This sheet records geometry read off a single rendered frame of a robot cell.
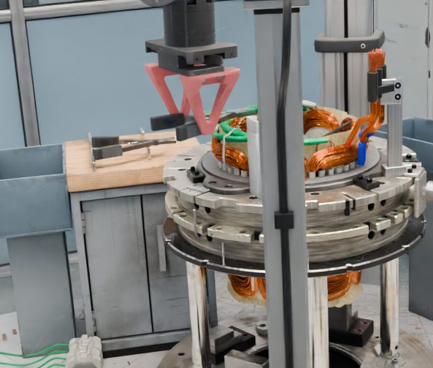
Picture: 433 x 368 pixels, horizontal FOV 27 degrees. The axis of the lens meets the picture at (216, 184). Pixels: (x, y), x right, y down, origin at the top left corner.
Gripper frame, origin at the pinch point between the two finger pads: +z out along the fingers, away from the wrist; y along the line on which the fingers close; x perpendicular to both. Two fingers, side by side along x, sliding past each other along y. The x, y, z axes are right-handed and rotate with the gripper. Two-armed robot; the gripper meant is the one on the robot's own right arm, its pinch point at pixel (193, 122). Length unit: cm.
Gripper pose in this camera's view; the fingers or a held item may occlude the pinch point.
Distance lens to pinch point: 105.5
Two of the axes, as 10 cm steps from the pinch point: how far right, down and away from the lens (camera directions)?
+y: 5.3, 2.4, -8.1
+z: 0.4, 9.5, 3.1
